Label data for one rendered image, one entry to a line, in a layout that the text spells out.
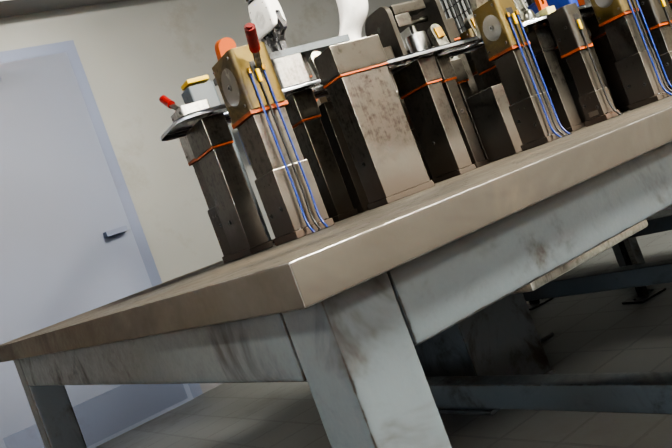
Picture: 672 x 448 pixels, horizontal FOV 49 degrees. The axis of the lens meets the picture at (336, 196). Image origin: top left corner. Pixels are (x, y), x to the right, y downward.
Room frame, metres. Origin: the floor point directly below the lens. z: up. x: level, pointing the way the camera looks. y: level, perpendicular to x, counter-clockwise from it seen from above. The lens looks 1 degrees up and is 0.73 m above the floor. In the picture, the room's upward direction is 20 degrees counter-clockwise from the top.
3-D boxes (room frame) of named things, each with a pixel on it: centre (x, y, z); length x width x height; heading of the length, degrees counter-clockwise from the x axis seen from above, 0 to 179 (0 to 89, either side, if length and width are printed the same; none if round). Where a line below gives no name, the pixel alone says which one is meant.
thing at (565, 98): (1.99, -0.65, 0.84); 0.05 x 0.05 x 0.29; 28
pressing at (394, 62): (1.81, -0.34, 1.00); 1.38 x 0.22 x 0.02; 118
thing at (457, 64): (2.00, -0.42, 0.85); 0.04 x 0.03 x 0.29; 118
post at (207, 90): (1.90, 0.24, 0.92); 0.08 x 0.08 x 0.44; 28
